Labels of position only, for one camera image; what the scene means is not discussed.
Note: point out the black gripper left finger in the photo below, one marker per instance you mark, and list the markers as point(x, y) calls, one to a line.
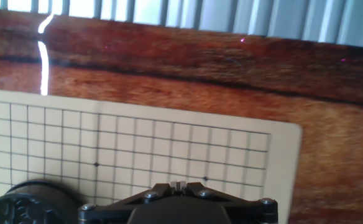
point(107, 211)

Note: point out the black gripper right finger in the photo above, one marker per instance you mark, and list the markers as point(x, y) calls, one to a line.
point(253, 211)

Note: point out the beige go board mat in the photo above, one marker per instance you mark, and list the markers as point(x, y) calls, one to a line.
point(138, 140)

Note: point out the black bowl of black stones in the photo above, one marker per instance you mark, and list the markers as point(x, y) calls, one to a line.
point(29, 205)

